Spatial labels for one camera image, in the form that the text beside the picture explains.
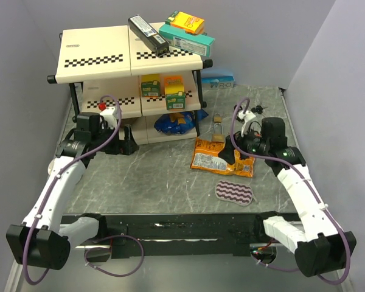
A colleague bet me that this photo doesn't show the green yellow box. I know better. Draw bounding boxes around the green yellow box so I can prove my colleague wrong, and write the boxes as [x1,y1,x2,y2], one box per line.
[164,75,186,111]
[141,74,161,98]

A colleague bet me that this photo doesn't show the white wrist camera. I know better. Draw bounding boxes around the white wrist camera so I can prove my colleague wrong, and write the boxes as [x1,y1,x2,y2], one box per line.
[98,103,121,129]
[237,110,256,137]

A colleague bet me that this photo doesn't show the beige checkered three-tier shelf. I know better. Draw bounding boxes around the beige checkered three-tier shelf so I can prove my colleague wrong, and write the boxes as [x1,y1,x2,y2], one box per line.
[47,25,212,145]

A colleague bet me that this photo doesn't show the green yellow box left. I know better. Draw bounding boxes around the green yellow box left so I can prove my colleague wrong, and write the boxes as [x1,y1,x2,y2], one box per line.
[141,74,161,98]

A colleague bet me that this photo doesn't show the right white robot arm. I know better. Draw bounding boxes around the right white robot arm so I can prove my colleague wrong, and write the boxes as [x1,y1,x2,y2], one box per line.
[219,113,356,277]

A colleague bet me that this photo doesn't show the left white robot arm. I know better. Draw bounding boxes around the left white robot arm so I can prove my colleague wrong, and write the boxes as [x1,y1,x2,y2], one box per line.
[6,106,138,270]

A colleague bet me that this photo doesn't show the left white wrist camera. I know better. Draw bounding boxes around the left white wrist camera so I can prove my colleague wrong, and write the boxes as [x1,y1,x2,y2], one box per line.
[98,103,121,129]

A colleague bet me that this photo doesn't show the orange yellow snack box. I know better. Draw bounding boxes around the orange yellow snack box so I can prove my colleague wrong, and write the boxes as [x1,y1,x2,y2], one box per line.
[165,10,205,35]

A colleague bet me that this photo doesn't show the green yellow box right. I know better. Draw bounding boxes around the green yellow box right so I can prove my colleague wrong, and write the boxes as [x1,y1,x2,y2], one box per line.
[164,75,186,111]

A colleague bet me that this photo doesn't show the purple wavy sponge pad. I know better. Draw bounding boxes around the purple wavy sponge pad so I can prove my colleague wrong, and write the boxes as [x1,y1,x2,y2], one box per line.
[215,180,258,206]

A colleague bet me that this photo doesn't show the blue chip bag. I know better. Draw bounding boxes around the blue chip bag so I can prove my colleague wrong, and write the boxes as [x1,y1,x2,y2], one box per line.
[154,109,208,135]

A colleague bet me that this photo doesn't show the orange kettle chip bag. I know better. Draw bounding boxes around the orange kettle chip bag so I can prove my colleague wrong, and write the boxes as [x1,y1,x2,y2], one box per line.
[190,137,255,178]

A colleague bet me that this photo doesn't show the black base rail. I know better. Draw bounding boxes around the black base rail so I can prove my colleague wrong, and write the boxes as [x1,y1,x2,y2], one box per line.
[67,212,296,260]

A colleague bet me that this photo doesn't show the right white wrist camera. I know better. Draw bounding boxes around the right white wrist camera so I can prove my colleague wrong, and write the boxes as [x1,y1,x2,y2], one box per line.
[237,110,256,137]

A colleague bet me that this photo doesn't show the black key bunch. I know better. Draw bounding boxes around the black key bunch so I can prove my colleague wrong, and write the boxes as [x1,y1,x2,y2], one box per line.
[251,105,267,115]

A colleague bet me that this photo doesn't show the blue white toothpaste box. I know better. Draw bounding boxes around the blue white toothpaste box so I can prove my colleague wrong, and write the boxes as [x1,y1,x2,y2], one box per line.
[201,75,235,90]

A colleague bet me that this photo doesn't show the long black box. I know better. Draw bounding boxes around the long black box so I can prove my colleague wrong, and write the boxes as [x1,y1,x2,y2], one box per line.
[128,15,169,57]

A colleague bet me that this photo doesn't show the small brass padlock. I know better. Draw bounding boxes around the small brass padlock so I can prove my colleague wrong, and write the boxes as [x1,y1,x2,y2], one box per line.
[213,113,223,123]

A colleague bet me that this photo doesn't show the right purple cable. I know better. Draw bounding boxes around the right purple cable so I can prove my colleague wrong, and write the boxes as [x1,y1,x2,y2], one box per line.
[229,97,350,285]

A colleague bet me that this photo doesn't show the teal toothpaste box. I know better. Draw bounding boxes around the teal toothpaste box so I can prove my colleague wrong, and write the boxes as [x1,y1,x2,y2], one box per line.
[159,24,215,58]

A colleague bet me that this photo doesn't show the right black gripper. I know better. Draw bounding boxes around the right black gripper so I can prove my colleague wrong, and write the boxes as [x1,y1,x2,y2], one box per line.
[217,122,269,165]

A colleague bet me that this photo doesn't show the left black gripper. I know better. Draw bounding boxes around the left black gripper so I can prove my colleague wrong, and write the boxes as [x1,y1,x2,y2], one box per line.
[92,123,138,155]

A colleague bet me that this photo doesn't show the clear tape roll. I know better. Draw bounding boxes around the clear tape roll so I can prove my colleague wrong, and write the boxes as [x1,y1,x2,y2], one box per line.
[47,159,55,175]

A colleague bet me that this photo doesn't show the large brass long-shackle padlock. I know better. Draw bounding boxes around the large brass long-shackle padlock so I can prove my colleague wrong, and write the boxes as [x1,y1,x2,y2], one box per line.
[211,123,225,143]

